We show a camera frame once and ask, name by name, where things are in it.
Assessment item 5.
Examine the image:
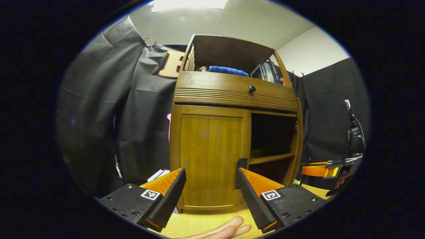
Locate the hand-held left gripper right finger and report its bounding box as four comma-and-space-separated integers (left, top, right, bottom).
236, 168, 327, 234

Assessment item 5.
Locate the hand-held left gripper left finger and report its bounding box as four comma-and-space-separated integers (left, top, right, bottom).
96, 168, 187, 233

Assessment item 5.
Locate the wooden double-door shoe cabinet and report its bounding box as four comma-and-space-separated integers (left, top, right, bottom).
169, 34, 303, 214

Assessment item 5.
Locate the wooden inner cabinet shelf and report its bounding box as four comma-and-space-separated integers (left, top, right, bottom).
249, 153, 296, 165

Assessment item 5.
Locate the wooden cabinet drawer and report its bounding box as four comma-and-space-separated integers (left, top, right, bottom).
173, 71, 298, 113

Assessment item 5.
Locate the white cover book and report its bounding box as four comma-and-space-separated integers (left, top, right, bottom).
147, 169, 166, 182

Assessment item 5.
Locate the black backdrop cloth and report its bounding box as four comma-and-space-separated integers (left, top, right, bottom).
56, 15, 371, 196

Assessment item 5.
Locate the black book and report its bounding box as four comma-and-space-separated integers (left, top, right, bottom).
270, 61, 285, 85

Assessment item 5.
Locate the grey book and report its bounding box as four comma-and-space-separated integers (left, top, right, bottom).
262, 62, 275, 83

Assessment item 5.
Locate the dark blue book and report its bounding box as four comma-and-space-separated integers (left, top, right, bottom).
251, 64, 266, 81

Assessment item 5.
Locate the folded blue towel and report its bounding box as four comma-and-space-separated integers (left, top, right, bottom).
208, 66, 249, 77

